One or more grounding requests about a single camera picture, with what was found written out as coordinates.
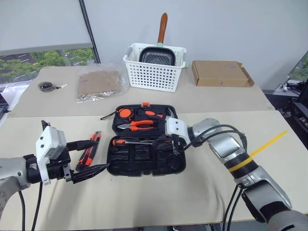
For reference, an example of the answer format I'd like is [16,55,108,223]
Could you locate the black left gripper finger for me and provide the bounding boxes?
[66,139,97,152]
[71,163,111,185]

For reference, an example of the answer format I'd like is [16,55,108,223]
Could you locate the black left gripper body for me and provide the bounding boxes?
[47,147,76,184]

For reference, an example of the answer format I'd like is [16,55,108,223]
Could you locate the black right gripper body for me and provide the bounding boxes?
[168,134,187,156]

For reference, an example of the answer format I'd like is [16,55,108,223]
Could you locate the orange black utility knife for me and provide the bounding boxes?
[76,131,102,172]

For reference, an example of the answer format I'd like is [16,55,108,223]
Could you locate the black plastic tool case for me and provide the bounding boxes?
[106,103,187,178]

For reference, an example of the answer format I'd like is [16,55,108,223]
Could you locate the orange black screwdriver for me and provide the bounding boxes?
[113,138,157,147]

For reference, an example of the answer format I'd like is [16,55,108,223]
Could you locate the orange black tape measure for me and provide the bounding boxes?
[100,107,133,121]

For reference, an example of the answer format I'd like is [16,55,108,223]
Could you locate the white perforated plastic basket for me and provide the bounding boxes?
[123,42,188,93]

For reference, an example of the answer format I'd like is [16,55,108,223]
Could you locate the round dark tape roll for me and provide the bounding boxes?
[38,81,55,92]

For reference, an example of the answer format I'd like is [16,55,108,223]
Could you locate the clear bag with brown paper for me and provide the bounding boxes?
[76,63,128,104]

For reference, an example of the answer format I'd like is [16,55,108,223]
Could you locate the brown cardboard box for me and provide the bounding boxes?
[192,60,255,87]

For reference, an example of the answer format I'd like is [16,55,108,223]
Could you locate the yellow tape strip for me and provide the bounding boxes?
[227,129,289,173]

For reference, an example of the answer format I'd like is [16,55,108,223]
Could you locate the white roller blind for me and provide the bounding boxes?
[0,0,93,52]

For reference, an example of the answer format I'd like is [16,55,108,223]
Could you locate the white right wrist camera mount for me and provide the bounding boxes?
[165,117,191,146]

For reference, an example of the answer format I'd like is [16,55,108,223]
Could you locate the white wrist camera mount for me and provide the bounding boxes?
[35,126,67,186]
[165,117,191,146]

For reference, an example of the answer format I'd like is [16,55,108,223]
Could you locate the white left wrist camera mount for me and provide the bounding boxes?
[35,126,67,186]

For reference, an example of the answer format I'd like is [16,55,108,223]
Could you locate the orange handled pliers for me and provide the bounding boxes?
[117,119,154,132]

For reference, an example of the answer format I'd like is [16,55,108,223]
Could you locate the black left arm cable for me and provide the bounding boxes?
[18,181,44,231]

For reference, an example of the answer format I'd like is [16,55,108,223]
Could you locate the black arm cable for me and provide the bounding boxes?
[18,181,44,231]
[181,124,248,231]

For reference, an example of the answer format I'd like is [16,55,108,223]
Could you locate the black square pan brown handle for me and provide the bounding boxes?
[139,12,176,66]

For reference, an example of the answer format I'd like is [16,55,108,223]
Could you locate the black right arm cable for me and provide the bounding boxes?
[181,124,248,231]

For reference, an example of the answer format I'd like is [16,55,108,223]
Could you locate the black window frame post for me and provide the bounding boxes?
[78,0,101,64]

